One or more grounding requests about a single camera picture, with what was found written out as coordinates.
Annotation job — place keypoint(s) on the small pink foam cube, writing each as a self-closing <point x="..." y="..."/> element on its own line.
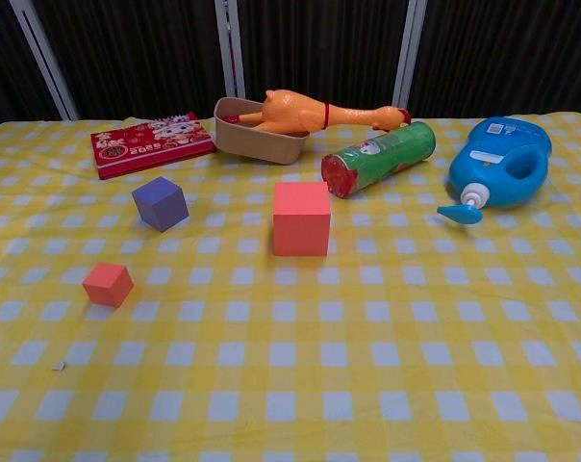
<point x="108" y="286"/>

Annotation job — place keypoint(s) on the green chip can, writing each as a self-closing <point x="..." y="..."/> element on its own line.
<point x="382" y="154"/>

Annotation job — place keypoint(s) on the purple foam cube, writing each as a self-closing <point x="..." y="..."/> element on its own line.
<point x="160" y="204"/>

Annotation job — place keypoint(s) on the red desk calendar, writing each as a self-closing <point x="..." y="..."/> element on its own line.
<point x="146" y="149"/>

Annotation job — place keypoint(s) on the white frame post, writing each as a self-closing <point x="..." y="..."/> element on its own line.
<point x="45" y="58"/>
<point x="408" y="53"/>
<point x="230" y="48"/>

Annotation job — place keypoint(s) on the orange rubber chicken toy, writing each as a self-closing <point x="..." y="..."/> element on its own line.
<point x="290" y="113"/>

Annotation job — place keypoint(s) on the small paper scrap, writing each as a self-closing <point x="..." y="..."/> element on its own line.
<point x="59" y="367"/>

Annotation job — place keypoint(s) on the yellow checked tablecloth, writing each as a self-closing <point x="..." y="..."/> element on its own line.
<point x="290" y="361"/>

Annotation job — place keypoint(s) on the large pink foam cube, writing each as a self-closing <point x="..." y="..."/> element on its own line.
<point x="300" y="221"/>

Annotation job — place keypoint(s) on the beige plastic tray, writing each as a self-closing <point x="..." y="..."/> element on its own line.
<point x="257" y="144"/>

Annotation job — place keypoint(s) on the blue pump detergent bottle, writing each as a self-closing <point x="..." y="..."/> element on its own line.
<point x="492" y="163"/>

